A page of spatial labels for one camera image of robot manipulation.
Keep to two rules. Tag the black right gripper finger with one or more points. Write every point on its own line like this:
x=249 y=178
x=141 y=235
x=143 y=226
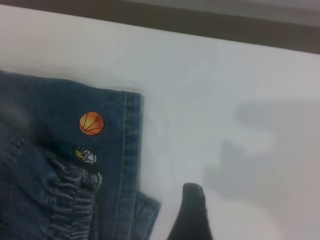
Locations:
x=192 y=215

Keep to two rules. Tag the blue denim shorts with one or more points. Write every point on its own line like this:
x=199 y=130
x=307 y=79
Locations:
x=50 y=105

